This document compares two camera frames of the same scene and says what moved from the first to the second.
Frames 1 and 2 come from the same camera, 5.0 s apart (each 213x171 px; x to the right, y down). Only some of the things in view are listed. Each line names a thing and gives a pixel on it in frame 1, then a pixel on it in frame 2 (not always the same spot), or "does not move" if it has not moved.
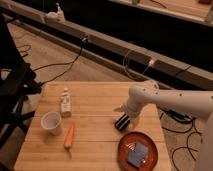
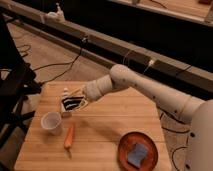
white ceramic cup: (52, 122) does not move
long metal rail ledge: (139, 60) does not move
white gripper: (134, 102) to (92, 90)
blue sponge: (137, 156) does not move
